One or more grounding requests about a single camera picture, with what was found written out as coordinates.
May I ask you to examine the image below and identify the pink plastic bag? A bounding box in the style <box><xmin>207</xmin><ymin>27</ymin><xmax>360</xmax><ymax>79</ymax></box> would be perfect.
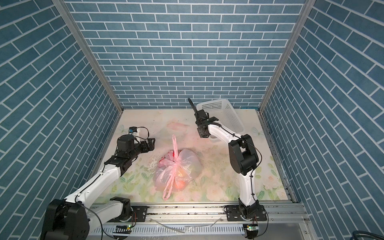
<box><xmin>153</xmin><ymin>136</ymin><xmax>203</xmax><ymax>201</ymax></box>

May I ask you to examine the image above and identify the white slotted cable duct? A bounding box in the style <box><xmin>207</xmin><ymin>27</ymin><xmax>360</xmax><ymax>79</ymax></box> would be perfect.
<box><xmin>104</xmin><ymin>224</ymin><xmax>245</xmax><ymax>237</ymax></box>

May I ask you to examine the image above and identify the aluminium mounting rail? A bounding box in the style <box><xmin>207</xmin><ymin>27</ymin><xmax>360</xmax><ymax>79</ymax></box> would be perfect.
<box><xmin>86</xmin><ymin>201</ymin><xmax>310</xmax><ymax>226</ymax></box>

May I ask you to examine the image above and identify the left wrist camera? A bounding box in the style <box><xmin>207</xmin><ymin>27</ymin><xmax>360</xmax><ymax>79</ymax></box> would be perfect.
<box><xmin>128</xmin><ymin>127</ymin><xmax>140</xmax><ymax>136</ymax></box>

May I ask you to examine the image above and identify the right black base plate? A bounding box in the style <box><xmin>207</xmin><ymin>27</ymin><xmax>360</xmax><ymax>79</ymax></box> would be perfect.
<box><xmin>224</xmin><ymin>204</ymin><xmax>268</xmax><ymax>222</ymax></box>

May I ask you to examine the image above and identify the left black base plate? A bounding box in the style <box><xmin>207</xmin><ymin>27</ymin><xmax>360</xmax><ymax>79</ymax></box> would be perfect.
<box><xmin>109</xmin><ymin>206</ymin><xmax>148</xmax><ymax>223</ymax></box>

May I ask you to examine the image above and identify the white plastic mesh basket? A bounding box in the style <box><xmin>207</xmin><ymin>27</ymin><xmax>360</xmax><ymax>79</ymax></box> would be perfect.
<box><xmin>197</xmin><ymin>99</ymin><xmax>245</xmax><ymax>134</ymax></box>

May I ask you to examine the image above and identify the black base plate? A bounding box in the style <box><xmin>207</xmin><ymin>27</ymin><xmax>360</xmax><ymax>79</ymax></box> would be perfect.
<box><xmin>224</xmin><ymin>204</ymin><xmax>268</xmax><ymax>222</ymax></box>
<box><xmin>109</xmin><ymin>206</ymin><xmax>148</xmax><ymax>223</ymax></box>

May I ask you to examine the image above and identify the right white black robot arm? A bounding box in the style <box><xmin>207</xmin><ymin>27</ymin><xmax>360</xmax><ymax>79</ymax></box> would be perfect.
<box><xmin>188</xmin><ymin>99</ymin><xmax>261</xmax><ymax>218</ymax></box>

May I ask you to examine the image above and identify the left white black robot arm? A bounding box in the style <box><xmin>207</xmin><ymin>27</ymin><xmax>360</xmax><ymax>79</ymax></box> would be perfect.
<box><xmin>40</xmin><ymin>135</ymin><xmax>156</xmax><ymax>240</ymax></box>

